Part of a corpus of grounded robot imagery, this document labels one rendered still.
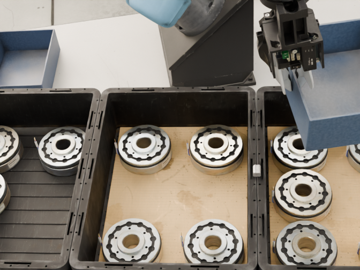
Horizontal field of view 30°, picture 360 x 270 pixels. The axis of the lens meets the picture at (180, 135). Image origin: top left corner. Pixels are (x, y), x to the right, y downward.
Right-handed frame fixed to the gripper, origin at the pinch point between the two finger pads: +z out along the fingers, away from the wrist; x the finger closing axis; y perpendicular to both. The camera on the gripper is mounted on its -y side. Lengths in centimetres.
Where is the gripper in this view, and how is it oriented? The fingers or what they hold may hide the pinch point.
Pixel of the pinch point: (292, 80)
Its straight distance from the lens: 104.5
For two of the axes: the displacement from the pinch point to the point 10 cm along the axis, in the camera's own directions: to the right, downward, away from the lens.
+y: 0.9, 7.6, -6.5
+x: 9.8, -2.0, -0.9
